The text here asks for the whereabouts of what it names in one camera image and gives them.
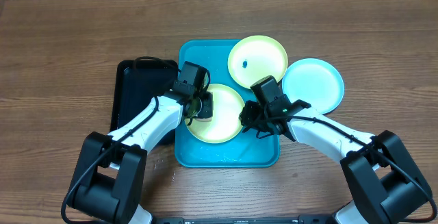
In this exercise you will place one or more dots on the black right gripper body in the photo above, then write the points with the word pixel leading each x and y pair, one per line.
pixel 256 117

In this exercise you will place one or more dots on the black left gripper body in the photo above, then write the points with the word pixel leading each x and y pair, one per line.
pixel 204 106

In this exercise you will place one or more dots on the yellow plate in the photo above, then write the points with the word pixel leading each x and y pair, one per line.
pixel 256 57
pixel 225 123

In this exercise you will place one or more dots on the light blue plate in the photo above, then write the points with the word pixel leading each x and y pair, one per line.
pixel 316 82

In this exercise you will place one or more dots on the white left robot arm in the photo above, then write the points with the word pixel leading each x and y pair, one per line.
pixel 108 178

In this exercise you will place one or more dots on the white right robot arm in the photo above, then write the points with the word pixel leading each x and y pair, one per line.
pixel 385 182

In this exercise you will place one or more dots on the teal plastic tray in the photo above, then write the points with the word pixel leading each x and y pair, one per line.
pixel 242 151

